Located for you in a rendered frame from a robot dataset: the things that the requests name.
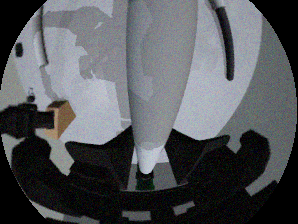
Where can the black rod with grey end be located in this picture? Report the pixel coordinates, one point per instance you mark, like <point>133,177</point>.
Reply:
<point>219,7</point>

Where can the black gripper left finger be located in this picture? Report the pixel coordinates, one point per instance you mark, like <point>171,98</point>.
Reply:
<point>116,155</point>

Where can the grey metal pipe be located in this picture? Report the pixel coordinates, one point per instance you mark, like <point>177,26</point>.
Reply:
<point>160,38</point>

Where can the grey metal tube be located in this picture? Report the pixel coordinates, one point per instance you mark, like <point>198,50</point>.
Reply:
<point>38,38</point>

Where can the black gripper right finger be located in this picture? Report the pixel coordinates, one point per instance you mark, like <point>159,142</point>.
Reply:
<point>184,153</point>

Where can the dark green cylinder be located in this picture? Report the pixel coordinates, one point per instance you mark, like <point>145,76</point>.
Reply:
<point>144,184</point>

